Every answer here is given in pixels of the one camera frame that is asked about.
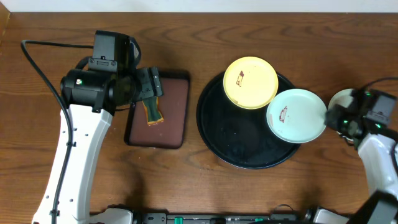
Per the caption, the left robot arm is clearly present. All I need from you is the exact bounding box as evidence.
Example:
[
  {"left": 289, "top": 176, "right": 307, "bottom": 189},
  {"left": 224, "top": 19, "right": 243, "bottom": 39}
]
[{"left": 32, "top": 67, "right": 162, "bottom": 223}]

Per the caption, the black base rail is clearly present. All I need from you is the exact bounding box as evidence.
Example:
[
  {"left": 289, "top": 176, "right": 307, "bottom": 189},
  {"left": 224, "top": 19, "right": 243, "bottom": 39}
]
[{"left": 90, "top": 212, "right": 312, "bottom": 224}]

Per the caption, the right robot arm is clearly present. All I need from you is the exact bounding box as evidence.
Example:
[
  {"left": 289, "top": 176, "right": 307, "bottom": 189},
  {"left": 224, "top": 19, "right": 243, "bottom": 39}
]
[{"left": 305, "top": 89, "right": 397, "bottom": 223}]

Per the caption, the light blue plate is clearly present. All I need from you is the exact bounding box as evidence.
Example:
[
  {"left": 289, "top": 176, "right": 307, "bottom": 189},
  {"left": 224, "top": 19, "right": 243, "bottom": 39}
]
[{"left": 327, "top": 88, "right": 354, "bottom": 125}]

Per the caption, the light green plate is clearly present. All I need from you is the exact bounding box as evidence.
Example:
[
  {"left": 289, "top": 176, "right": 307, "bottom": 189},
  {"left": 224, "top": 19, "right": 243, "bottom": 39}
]
[{"left": 266, "top": 89, "right": 326, "bottom": 144}]

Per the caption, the yellow plate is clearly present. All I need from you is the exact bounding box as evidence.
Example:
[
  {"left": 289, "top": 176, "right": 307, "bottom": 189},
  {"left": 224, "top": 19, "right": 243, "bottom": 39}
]
[{"left": 223, "top": 57, "right": 279, "bottom": 110}]

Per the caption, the green orange sponge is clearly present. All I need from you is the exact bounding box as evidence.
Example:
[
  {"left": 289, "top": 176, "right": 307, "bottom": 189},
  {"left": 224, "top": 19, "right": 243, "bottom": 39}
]
[{"left": 143, "top": 97, "right": 164, "bottom": 126}]

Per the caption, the round black tray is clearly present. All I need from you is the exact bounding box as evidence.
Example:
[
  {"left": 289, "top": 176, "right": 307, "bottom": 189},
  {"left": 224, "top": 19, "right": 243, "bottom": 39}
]
[{"left": 196, "top": 72, "right": 300, "bottom": 169}]

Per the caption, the rectangular black brown tray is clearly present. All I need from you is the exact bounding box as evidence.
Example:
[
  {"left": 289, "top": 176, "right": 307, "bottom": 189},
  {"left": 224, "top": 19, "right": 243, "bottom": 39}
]
[{"left": 124, "top": 70, "right": 190, "bottom": 149}]

